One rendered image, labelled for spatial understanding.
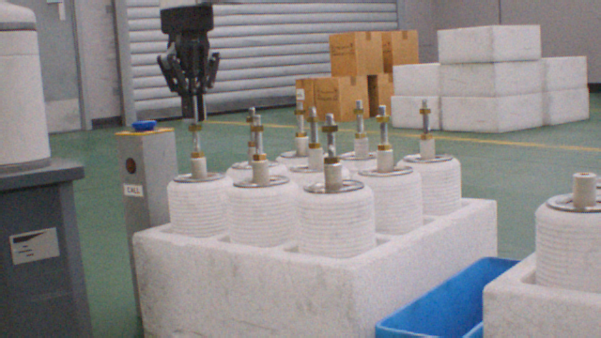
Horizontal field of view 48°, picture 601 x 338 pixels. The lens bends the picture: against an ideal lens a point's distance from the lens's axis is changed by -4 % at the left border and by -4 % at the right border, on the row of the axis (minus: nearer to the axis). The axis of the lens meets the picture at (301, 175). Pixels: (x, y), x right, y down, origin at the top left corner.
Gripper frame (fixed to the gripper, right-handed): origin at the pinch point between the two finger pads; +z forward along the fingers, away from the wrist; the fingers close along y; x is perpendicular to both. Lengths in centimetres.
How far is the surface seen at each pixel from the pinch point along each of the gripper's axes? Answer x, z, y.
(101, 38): -342, -40, -384
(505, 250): 34, 35, -58
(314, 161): 14.7, 8.8, -7.3
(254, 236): 12.4, 16.0, 7.7
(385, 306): 30.1, 23.4, 9.3
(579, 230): 52, 11, 18
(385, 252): 30.0, 17.1, 8.2
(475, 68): -13, 2, -280
